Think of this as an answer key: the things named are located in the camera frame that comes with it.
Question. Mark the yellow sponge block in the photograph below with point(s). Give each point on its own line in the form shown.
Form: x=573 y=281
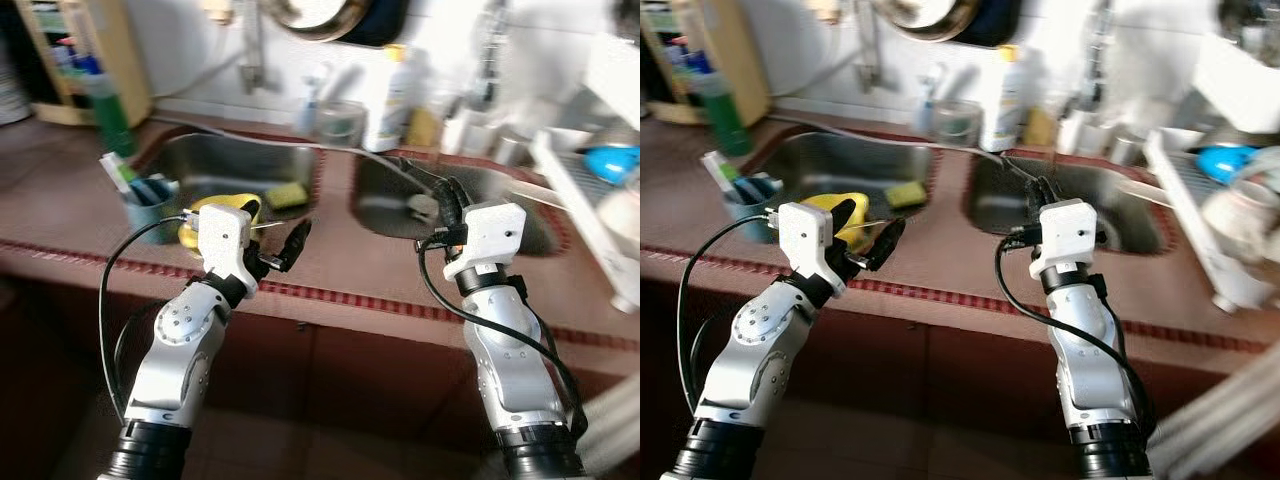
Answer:
x=425 y=128
x=1040 y=128

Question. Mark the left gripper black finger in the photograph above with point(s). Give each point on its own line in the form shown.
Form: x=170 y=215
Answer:
x=886 y=245
x=295 y=243
x=248 y=211
x=849 y=216

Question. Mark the dark hanging frying pan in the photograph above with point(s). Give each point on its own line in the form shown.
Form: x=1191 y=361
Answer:
x=330 y=15
x=940 y=15

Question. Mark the chrome wall tap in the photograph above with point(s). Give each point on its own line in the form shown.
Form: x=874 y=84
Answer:
x=868 y=50
x=250 y=50

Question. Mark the white green toothpaste tube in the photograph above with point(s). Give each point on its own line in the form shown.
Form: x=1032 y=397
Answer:
x=120 y=172
x=718 y=168

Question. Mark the teal plastic cup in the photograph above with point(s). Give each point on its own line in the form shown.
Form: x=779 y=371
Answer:
x=750 y=200
x=150 y=215

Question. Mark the stainless steel sink basin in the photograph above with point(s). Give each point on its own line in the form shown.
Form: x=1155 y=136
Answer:
x=860 y=160
x=230 y=165
x=1130 y=215
x=390 y=200

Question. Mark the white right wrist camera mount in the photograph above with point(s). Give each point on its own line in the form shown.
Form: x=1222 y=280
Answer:
x=1065 y=235
x=487 y=235

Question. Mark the beige countertop appliance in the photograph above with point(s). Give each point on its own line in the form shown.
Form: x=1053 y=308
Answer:
x=700 y=45
x=80 y=50

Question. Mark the white detergent bottle yellow cap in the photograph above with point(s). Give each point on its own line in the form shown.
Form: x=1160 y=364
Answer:
x=390 y=100
x=1003 y=100

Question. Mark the green dish soap bottle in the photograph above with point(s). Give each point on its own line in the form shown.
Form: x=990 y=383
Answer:
x=112 y=115
x=722 y=115

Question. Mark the white dish rack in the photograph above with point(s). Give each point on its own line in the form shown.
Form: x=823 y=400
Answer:
x=1190 y=210
x=580 y=210

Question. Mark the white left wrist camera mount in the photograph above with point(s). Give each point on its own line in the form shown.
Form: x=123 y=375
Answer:
x=225 y=240
x=805 y=240

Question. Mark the translucent toothbrush mug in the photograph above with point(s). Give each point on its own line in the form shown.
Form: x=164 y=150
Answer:
x=925 y=115
x=308 y=115

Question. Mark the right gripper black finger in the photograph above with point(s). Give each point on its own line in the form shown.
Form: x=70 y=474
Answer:
x=1050 y=193
x=459 y=195
x=1030 y=190
x=437 y=193

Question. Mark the clear plastic bucket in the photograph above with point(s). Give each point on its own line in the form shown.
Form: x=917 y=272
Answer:
x=340 y=125
x=955 y=125

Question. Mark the yellow green dish sponge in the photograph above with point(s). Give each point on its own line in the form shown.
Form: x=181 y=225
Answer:
x=287 y=194
x=907 y=194

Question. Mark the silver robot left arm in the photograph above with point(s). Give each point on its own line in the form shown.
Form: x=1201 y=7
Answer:
x=175 y=350
x=760 y=350

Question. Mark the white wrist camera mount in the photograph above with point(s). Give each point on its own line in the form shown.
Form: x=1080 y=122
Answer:
x=805 y=240
x=487 y=235
x=1065 y=235
x=225 y=240

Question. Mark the dark wooden cabinet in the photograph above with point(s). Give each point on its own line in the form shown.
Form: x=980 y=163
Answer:
x=950 y=390
x=350 y=380

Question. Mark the blue bowl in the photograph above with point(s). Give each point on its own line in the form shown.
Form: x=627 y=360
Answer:
x=1225 y=163
x=612 y=163

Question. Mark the chrome sink faucet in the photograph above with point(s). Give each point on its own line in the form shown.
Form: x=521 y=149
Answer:
x=490 y=60
x=1100 y=55

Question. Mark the yellow plastic bowl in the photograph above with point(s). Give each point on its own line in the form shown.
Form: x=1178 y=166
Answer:
x=848 y=243
x=188 y=232

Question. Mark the white ceramic jug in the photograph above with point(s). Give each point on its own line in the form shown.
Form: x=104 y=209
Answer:
x=625 y=215
x=1240 y=215

